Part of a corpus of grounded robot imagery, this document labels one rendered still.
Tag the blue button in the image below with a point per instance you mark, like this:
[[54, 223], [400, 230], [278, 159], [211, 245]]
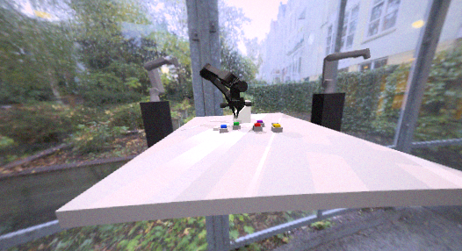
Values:
[[223, 129]]

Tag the red button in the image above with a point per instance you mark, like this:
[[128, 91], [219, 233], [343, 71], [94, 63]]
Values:
[[257, 127]]

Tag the green button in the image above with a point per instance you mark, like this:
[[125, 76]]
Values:
[[236, 126]]

